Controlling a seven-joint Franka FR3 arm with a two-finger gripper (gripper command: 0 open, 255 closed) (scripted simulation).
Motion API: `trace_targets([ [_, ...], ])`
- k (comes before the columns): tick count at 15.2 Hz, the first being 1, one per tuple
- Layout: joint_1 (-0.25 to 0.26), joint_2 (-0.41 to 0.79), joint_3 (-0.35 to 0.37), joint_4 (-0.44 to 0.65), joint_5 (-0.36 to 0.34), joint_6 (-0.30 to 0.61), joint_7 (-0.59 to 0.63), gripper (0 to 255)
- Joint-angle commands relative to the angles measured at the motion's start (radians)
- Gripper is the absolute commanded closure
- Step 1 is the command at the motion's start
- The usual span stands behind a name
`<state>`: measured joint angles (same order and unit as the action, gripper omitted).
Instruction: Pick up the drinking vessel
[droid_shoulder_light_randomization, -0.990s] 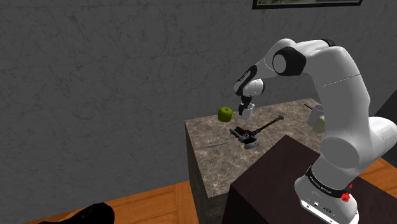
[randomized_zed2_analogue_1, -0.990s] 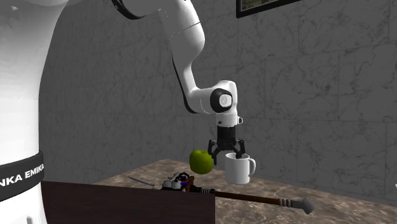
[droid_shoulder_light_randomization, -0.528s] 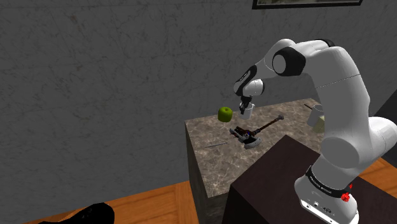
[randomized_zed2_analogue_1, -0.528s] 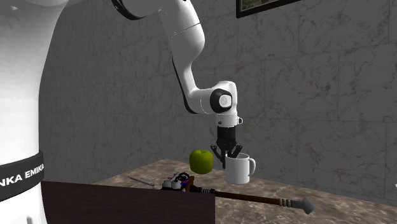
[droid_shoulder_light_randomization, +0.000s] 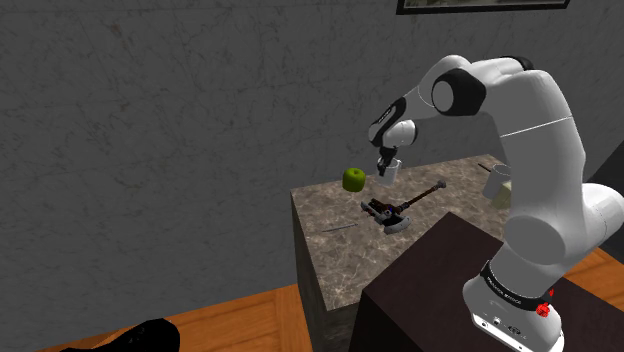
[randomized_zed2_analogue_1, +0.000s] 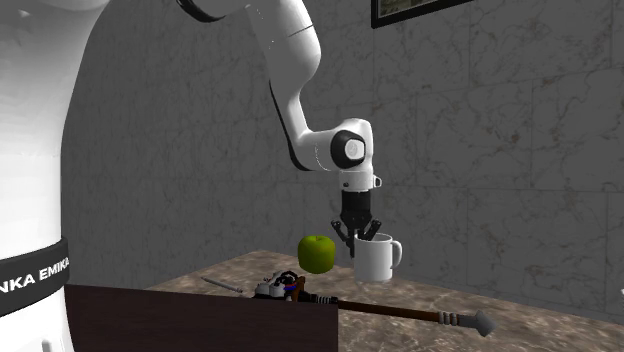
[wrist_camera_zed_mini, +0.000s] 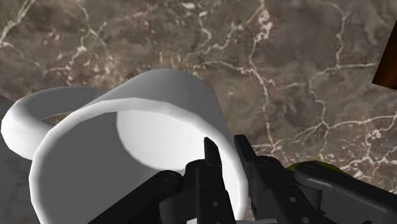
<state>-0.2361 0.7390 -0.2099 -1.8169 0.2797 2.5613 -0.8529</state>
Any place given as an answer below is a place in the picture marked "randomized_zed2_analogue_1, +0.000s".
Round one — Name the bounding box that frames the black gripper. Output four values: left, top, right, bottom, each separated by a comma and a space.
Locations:
330, 189, 383, 259

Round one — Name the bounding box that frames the white mug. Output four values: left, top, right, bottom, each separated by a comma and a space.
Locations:
353, 232, 404, 284

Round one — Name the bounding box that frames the green apple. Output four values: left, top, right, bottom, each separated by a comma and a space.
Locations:
297, 235, 337, 275

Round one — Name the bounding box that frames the brown staff with grey ends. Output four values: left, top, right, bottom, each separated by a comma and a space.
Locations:
297, 290, 498, 338

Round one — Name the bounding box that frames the grey pen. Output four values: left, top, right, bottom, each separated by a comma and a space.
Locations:
200, 276, 244, 295

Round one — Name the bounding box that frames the black framed wall picture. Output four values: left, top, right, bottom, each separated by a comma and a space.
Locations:
370, 0, 477, 30

